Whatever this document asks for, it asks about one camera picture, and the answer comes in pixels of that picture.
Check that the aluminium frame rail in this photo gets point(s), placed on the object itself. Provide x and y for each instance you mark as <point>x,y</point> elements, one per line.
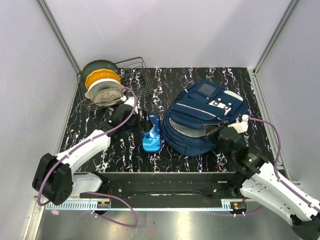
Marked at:
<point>296,183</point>

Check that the grey speckled plate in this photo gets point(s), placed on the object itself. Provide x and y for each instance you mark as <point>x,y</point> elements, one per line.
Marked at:
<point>107,97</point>

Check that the black wire dish rack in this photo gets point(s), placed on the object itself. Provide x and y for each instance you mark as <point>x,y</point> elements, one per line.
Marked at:
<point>133,74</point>

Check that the white plate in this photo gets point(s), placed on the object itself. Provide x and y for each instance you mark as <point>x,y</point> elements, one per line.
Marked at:
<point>102,84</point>

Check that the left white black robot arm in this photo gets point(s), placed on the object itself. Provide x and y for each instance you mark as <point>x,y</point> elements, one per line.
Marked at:
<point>55,177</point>

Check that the navy blue student backpack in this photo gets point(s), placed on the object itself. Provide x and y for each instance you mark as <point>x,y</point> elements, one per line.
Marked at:
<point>203,103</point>

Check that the blue pencil case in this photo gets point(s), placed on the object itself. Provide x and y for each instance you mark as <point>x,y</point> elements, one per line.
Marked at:
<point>152,140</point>

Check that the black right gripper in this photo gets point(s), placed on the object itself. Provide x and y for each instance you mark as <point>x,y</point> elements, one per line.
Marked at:
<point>210,129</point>

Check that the orange plate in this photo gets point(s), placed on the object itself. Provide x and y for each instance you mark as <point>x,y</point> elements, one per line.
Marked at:
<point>100,74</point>

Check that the dark green plate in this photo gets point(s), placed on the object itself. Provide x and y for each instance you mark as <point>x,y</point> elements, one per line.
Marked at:
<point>97,65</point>

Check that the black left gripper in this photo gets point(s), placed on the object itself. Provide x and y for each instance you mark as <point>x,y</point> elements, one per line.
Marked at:
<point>145,125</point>

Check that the left aluminium corner post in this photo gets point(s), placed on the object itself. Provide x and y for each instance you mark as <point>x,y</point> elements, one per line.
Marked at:
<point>58,34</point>

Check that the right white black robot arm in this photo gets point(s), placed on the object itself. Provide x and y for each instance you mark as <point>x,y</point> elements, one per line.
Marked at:
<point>258,179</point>

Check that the grey slotted cable duct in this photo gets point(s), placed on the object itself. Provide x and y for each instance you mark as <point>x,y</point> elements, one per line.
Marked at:
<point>94,205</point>

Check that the right aluminium corner post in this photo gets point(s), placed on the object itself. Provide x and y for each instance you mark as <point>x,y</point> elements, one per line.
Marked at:
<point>276,34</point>

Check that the aluminium corner post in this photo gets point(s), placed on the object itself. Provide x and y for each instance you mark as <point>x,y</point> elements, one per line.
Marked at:
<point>58,34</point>
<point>276,34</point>

